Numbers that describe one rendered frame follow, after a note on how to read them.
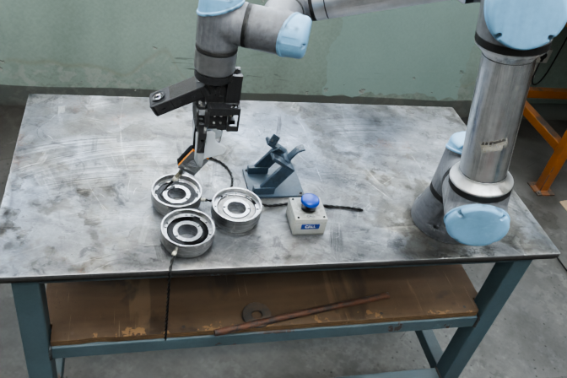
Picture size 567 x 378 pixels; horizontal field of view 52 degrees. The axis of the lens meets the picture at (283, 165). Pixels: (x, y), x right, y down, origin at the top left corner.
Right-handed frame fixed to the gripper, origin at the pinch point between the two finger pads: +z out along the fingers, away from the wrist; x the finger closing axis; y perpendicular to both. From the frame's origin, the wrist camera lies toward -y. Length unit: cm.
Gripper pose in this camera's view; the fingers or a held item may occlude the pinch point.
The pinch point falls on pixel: (195, 156)
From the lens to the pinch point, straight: 117.8
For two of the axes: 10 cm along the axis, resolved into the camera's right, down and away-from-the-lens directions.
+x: -2.2, -6.3, 7.5
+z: -1.6, 7.8, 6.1
